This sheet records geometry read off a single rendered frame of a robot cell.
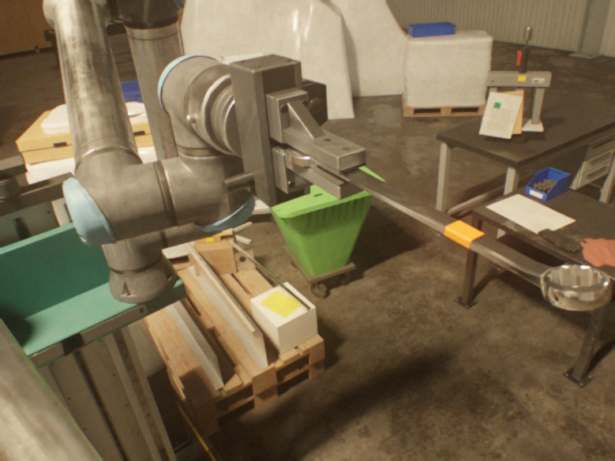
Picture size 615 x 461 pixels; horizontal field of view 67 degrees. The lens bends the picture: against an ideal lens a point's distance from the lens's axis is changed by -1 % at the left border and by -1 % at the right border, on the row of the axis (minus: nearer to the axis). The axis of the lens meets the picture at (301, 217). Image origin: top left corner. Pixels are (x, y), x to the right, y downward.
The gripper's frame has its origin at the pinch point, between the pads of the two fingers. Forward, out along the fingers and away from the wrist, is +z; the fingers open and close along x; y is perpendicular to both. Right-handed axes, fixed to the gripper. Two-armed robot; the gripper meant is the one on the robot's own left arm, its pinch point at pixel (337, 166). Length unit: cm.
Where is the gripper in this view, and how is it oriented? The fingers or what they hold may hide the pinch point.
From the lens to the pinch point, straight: 36.7
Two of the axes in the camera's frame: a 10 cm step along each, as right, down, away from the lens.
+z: 5.3, 3.9, -7.5
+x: -0.8, -8.6, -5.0
